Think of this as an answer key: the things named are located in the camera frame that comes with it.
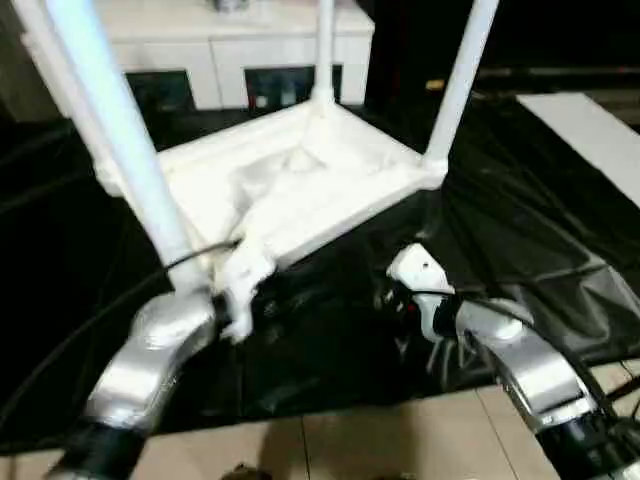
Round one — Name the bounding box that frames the white sheet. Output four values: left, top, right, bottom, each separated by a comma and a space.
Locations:
516, 90, 640, 210

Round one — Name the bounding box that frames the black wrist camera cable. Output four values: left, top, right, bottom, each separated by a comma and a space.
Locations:
0, 237, 247, 427
448, 293, 617, 417

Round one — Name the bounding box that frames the black mat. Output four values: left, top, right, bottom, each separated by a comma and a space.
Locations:
0, 88, 640, 442

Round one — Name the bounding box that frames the black left wrist camera cable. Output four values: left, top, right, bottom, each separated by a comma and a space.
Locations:
0, 237, 247, 427

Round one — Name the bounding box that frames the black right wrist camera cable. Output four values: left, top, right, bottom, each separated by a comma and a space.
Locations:
448, 293, 617, 417

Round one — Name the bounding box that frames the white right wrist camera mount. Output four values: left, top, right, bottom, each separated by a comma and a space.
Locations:
386, 243, 457, 345

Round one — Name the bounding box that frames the white cabinet with glass doors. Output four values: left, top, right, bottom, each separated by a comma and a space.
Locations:
19, 0, 377, 112

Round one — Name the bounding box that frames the white plastic table leg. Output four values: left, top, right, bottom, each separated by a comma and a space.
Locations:
46, 0, 212, 302
12, 0, 125, 197
422, 0, 502, 175
309, 0, 340, 120

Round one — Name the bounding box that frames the white plastic table top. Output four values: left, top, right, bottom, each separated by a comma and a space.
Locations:
96, 101, 450, 297

